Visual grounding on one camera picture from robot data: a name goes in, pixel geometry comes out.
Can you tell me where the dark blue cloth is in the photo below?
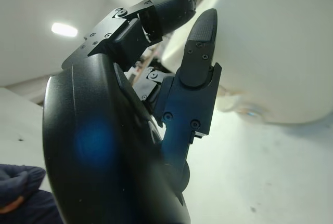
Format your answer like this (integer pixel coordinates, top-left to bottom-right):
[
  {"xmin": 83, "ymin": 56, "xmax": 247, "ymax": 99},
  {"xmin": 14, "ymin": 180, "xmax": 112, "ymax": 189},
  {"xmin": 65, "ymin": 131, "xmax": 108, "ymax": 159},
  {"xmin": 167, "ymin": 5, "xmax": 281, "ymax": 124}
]
[{"xmin": 0, "ymin": 163, "xmax": 62, "ymax": 224}]

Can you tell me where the white ceiling light panel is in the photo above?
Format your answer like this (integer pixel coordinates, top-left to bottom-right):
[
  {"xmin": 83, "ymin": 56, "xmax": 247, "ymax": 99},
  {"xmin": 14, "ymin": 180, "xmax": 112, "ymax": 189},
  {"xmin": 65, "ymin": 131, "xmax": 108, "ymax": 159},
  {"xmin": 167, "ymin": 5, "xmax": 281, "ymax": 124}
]
[{"xmin": 50, "ymin": 22, "xmax": 79, "ymax": 37}]

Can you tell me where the white two-slot toaster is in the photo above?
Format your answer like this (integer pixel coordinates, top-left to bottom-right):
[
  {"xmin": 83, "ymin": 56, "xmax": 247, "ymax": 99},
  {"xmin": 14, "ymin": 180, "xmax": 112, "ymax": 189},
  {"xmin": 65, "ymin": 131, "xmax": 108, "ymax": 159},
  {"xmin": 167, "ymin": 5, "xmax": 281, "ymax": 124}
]
[{"xmin": 161, "ymin": 0, "xmax": 333, "ymax": 125}]

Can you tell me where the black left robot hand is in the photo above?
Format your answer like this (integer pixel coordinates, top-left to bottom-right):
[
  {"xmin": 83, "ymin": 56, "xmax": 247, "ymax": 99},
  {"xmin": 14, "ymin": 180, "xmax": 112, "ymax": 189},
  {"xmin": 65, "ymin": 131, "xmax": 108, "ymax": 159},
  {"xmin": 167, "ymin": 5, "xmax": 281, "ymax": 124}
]
[{"xmin": 41, "ymin": 0, "xmax": 222, "ymax": 224}]

